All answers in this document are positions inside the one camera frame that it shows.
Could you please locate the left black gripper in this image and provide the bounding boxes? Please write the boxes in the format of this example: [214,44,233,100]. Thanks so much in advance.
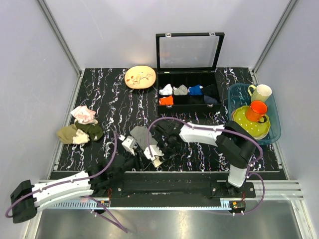
[110,147,152,180]

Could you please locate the grey underwear with cream waistband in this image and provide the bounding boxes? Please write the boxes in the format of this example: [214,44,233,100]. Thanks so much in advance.
[130,125,165,168]

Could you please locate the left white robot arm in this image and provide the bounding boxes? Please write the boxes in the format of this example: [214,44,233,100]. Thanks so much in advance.
[5,152,144,224]

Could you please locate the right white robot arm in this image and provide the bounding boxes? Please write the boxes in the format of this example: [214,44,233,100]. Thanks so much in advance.
[147,117,262,198]

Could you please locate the orange rolled underwear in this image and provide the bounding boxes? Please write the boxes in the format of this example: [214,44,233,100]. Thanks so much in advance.
[159,96,174,106]

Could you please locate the white rolled underwear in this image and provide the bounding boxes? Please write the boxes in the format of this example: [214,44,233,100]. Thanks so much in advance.
[159,84,173,96]

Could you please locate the grey rolled underwear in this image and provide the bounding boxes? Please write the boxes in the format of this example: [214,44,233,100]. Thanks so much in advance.
[173,85,188,96]

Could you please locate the navy rolled underwear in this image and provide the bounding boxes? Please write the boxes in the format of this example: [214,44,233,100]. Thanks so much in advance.
[203,95,218,105]

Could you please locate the blue rolled underwear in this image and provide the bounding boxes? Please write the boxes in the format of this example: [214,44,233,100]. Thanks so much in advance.
[188,85,203,96]

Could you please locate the olive and khaki underwear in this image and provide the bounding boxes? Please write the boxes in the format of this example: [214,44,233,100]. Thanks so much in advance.
[56,119,103,144]

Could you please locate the black rolled underwear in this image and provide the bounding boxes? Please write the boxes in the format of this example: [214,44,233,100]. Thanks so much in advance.
[201,84,219,98]

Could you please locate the pink and white underwear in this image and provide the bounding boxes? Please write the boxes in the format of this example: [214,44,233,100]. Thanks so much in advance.
[70,106,96,124]

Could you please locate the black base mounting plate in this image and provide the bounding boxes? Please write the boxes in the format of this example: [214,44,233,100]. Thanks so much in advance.
[79,171,256,207]

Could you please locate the black compartment storage box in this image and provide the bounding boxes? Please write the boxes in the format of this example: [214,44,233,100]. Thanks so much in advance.
[156,32,225,115]

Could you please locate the oval painted wooden plate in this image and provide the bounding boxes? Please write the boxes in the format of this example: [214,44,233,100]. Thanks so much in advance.
[124,66,156,90]

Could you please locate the teal transparent plastic bin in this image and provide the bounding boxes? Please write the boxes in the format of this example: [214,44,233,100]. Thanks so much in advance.
[228,83,281,145]

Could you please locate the green dotted plate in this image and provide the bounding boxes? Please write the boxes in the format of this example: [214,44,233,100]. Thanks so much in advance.
[231,106,271,140]

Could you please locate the orange mug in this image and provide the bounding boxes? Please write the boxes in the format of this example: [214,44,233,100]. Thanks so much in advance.
[245,100,268,123]

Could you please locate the cream yellow mug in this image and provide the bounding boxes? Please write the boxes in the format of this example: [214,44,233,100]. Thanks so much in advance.
[247,84,272,103]

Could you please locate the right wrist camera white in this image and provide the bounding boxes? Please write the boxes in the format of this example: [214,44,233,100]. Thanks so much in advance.
[144,145,164,162]

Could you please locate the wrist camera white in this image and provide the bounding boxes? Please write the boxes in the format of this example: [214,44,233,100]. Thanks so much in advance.
[119,135,138,156]
[144,145,164,162]

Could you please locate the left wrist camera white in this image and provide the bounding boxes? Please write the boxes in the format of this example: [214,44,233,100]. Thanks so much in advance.
[119,135,138,156]

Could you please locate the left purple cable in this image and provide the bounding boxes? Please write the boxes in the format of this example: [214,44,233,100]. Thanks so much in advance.
[5,130,129,234]

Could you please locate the purple cable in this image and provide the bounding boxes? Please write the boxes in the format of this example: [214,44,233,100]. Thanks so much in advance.
[5,130,129,234]
[147,116,266,216]

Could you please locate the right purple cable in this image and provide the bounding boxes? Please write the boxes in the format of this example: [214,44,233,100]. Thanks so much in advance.
[147,116,266,216]

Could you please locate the aluminium frame post left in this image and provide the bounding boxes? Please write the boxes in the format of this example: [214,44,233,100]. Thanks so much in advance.
[36,0,82,76]

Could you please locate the aluminium frame post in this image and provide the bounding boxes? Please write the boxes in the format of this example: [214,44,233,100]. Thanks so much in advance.
[252,0,299,74]
[36,0,82,76]

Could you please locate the aluminium frame post right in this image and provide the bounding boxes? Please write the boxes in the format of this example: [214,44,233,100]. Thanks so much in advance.
[252,0,299,74]

